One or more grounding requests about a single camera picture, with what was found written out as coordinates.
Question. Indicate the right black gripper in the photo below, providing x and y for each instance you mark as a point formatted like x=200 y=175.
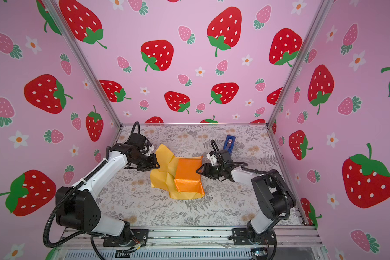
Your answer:
x=207 y=170

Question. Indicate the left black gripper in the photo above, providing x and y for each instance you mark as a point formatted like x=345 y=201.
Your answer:
x=154 y=163

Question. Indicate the orange yellow wrapping paper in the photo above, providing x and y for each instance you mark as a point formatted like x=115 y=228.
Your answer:
x=177 y=175

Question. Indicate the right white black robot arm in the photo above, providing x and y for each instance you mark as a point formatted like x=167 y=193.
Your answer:
x=272 y=193

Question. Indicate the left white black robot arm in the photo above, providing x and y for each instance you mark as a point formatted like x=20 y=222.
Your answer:
x=81 y=212

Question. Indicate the blue tape dispenser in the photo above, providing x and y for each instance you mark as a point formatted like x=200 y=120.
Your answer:
x=229 y=143

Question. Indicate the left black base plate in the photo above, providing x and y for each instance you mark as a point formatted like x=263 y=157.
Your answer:
x=128 y=239

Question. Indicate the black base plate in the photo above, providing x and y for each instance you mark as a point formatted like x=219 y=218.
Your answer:
x=246 y=236
x=128 y=239

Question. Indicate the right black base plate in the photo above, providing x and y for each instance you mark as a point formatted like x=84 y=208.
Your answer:
x=246 y=236

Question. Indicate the aluminium front frame rail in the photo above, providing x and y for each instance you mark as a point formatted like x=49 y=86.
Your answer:
x=198 y=243

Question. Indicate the left aluminium corner post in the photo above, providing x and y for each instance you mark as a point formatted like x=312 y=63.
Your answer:
x=57 y=16

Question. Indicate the aluminium corner post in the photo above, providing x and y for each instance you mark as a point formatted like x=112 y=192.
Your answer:
x=57 y=16
x=312 y=33

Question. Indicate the right aluminium corner post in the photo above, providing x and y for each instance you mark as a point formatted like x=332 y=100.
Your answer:
x=312 y=33

